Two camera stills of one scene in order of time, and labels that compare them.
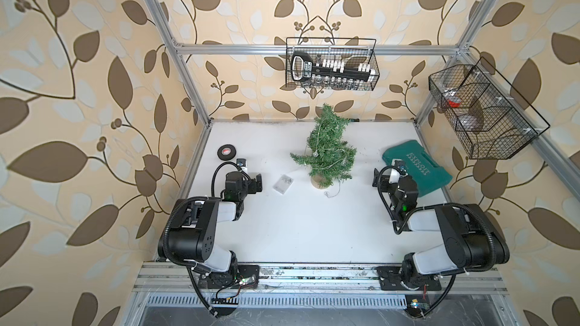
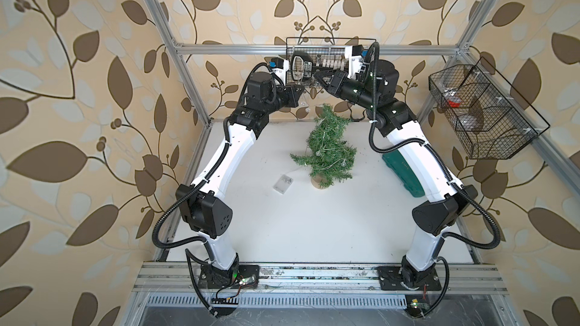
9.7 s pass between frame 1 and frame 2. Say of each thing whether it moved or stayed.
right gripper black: moved
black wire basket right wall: stayed
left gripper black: moved
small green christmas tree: stayed
